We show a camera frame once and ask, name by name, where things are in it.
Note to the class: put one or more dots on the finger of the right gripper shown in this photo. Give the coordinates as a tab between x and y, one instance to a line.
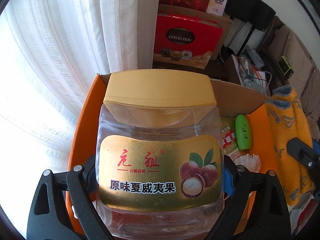
308	158

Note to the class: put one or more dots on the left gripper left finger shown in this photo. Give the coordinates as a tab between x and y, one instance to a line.
81	183

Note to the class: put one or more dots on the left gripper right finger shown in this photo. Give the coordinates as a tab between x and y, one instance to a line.
228	221

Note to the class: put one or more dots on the orange patterned towel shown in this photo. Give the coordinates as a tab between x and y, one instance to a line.
288	123

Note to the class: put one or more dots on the white feather shuttlecock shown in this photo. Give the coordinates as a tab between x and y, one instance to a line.
250	161

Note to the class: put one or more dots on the green paw print case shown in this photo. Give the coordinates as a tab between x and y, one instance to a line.
243	132

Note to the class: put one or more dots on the clear plastic jar yellow lid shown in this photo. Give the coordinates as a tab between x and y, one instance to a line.
158	157

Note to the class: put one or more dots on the gold hand warmer packet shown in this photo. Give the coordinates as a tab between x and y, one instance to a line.
228	137

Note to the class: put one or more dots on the green black radio clock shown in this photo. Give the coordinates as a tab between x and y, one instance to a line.
285	67

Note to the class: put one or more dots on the brown sofa with cushions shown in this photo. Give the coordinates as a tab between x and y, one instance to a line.
281	42

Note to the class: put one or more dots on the box with cluttered gadgets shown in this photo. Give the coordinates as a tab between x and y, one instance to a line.
249	68

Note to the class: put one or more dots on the white curtain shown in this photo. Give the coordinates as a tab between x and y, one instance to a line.
51	52

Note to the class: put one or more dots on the right black speaker on stand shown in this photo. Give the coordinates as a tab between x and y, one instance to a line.
260	16

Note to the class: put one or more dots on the black speaker on stand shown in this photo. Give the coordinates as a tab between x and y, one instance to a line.
240	9
260	16

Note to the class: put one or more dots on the left black speaker on stand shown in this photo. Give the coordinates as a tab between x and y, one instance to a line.
240	9

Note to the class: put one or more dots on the red Ferrero gift bag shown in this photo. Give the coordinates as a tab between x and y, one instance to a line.
184	40

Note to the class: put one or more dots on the white tissue roll pack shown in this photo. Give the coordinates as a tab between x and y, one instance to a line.
216	7

